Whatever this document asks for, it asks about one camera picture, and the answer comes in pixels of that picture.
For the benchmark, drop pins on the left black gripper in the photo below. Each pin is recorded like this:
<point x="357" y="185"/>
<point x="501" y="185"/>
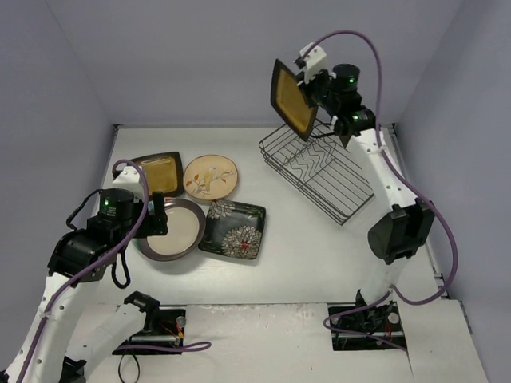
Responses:
<point x="156" y="223"/>

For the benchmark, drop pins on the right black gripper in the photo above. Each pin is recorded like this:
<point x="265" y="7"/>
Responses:
<point x="311" y="92"/>

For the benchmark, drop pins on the square amber plate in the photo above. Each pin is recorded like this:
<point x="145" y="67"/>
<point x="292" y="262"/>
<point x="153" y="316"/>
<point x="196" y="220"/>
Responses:
<point x="164" y="173"/>
<point x="289" y="102"/>

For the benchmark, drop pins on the round cream brown-rim plate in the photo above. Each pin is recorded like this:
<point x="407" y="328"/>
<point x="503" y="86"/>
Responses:
<point x="186" y="223"/>

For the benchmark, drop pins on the round bird pattern plate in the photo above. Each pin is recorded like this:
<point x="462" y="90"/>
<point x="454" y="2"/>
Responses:
<point x="210" y="177"/>

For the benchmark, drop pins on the black floral square plate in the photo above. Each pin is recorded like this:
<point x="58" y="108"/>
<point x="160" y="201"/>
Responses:
<point x="233" y="229"/>

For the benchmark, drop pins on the round red teal plate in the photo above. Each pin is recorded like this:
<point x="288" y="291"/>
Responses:
<point x="167" y="201"/>

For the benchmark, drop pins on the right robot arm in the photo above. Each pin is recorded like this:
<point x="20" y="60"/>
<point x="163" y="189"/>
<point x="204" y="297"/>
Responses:
<point x="406" y="219"/>

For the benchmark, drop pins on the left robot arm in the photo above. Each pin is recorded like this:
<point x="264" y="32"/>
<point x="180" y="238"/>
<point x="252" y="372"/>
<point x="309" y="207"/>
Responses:
<point x="75" y="268"/>

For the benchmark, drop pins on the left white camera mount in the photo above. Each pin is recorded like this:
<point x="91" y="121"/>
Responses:
<point x="129" y="179"/>

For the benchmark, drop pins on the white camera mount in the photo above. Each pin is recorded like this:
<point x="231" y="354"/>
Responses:
<point x="129" y="179"/>
<point x="312" y="60"/>

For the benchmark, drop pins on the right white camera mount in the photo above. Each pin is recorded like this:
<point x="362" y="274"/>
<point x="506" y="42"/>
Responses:
<point x="312" y="60"/>

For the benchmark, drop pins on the black wire dish rack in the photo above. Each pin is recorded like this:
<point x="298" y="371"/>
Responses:
<point x="320" y="168"/>

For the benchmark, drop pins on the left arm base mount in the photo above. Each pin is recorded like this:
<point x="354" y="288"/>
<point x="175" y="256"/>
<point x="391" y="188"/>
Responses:
<point x="165" y="329"/>

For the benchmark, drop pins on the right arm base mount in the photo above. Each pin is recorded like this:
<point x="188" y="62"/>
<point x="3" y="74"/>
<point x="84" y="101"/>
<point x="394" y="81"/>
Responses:
<point x="379" y="328"/>

